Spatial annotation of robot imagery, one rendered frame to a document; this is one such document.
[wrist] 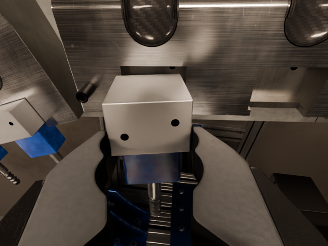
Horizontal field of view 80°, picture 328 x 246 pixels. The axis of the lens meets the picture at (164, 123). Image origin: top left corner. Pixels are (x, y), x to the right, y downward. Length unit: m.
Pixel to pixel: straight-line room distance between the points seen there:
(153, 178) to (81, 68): 0.11
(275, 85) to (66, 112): 0.23
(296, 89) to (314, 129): 1.35
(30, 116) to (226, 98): 0.22
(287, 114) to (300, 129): 1.20
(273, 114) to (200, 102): 0.16
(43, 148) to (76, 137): 1.28
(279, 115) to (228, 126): 0.75
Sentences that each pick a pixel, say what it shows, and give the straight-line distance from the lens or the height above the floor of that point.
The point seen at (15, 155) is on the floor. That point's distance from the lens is 2.04.
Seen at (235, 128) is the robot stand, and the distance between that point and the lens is 1.07.
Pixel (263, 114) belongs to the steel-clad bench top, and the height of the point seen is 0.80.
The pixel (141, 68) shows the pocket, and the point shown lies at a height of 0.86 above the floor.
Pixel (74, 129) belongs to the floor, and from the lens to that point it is 1.53.
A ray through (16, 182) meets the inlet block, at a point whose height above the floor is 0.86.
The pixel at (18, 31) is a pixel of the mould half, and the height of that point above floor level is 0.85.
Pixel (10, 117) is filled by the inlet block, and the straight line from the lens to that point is 0.26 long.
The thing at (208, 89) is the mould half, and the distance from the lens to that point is 0.17.
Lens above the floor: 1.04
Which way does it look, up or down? 53 degrees down
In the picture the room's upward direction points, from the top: 173 degrees counter-clockwise
